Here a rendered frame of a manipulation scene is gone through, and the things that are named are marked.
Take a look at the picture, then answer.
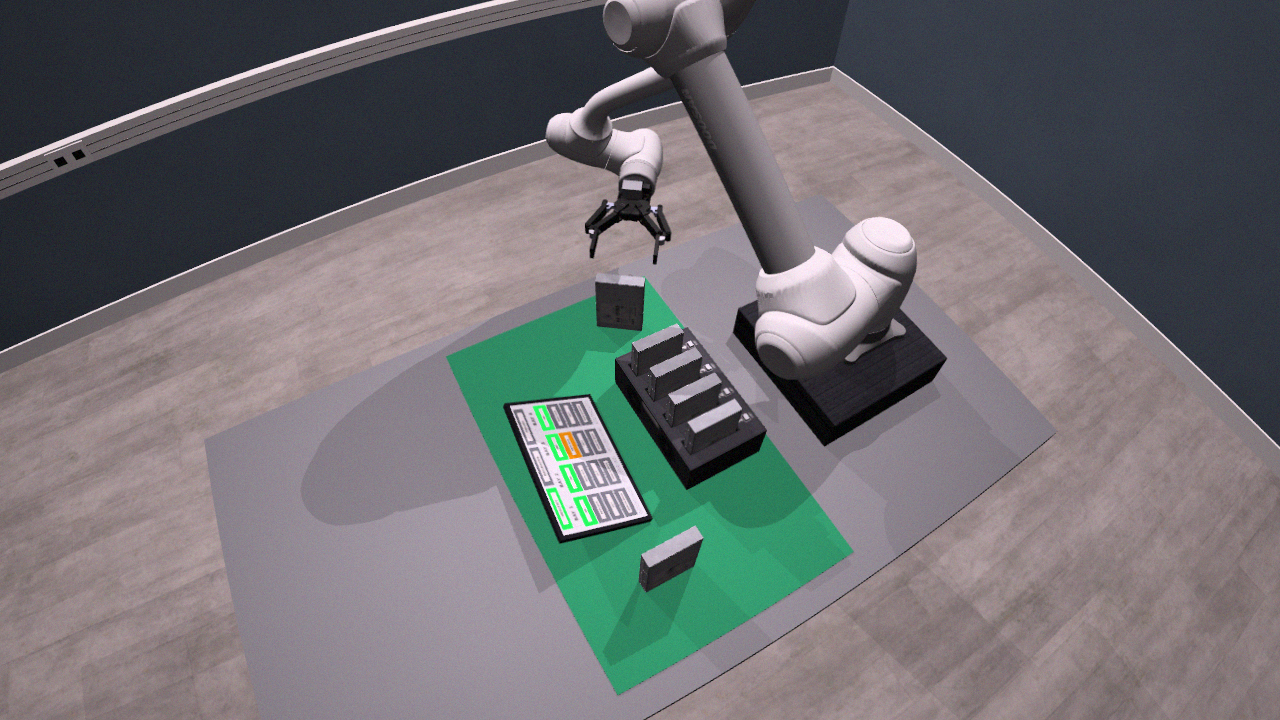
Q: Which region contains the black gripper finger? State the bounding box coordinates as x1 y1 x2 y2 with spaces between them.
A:
585 199 628 258
635 202 671 264

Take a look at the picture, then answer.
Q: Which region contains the green flat mat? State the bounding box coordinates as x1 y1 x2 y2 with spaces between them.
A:
445 278 854 694

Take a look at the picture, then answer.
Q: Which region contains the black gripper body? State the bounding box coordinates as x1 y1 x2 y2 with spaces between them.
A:
614 176 652 222

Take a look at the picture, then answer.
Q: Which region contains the black-framed status screen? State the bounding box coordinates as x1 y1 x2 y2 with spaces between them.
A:
503 395 653 544

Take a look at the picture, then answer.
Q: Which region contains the grey hard drive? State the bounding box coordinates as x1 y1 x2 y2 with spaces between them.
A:
631 324 684 375
595 273 645 331
639 527 704 592
666 372 722 427
648 347 703 401
684 398 742 454

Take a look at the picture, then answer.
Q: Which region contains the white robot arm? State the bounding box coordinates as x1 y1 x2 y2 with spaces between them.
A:
547 0 916 380

